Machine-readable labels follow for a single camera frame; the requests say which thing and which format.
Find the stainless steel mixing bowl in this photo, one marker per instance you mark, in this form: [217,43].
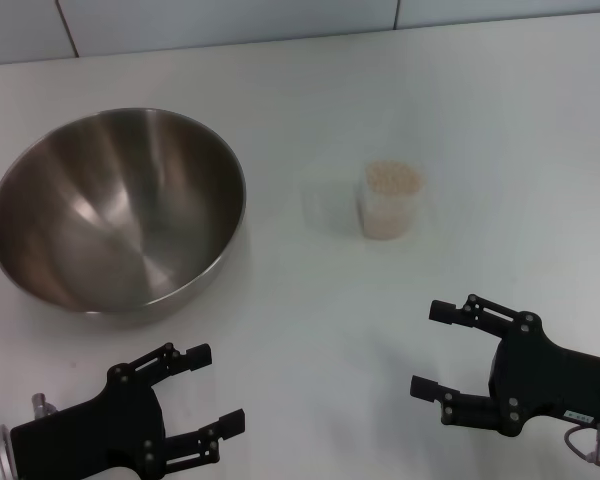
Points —
[115,215]

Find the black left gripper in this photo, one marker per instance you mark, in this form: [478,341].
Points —
[105,430]

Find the clear plastic measuring cup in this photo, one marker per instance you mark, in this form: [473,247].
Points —
[387,220]

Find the left gripper metal connector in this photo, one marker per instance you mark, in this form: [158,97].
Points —
[42,404]

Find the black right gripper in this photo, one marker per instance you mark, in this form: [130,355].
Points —
[545,380]

